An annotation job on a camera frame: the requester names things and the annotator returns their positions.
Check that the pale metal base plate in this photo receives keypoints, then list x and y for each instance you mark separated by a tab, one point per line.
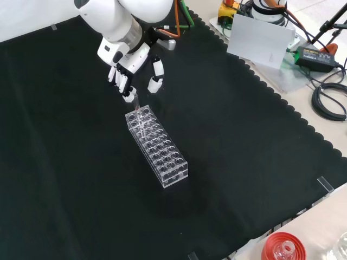
287	78

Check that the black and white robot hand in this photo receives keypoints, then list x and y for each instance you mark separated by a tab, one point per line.
130	61

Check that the clear plastic test tube rack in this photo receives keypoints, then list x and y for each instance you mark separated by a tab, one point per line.
160	151

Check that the red ribbed round funnel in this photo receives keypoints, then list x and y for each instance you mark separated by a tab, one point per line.
271	246

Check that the clear glass test tube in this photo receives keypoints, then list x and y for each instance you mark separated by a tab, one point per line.
136	101

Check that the pale board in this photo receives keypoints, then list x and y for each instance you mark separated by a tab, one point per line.
257	40

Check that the clear glass vessel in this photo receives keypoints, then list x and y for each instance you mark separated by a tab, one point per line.
341	247

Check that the yellow stop button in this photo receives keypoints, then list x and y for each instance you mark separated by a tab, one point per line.
229	12

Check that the small clear cloth clip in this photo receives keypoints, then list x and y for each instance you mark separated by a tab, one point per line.
192	256
54	27
325	184

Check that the black bench cloth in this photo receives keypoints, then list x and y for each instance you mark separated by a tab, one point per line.
81	162

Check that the black power adapter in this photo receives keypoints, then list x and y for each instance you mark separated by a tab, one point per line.
315	58

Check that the black tripod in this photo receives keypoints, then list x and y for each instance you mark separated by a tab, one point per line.
329	23

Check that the small clear glass piece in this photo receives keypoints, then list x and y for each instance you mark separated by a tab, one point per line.
284	249

